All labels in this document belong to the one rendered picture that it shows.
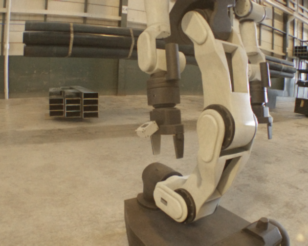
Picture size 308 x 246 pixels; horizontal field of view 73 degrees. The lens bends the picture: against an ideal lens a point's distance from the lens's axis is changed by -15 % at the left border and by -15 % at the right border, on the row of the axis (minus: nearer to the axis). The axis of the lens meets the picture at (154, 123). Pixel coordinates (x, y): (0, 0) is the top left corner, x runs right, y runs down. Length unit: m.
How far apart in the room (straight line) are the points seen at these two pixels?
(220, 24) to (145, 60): 0.30
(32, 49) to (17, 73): 5.87
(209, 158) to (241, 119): 0.15
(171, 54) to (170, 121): 0.17
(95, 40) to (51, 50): 0.57
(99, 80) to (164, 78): 8.75
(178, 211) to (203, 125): 0.34
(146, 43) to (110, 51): 2.66
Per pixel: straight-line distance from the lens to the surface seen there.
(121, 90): 9.44
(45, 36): 3.06
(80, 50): 3.18
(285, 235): 1.08
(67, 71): 9.06
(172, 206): 0.91
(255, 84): 0.94
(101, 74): 9.36
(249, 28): 0.99
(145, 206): 1.11
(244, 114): 0.74
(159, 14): 0.68
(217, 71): 0.74
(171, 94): 0.62
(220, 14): 0.82
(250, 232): 0.98
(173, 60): 0.61
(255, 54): 1.01
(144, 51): 0.64
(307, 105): 7.20
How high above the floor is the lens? 0.75
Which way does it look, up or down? 11 degrees down
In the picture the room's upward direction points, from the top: 2 degrees clockwise
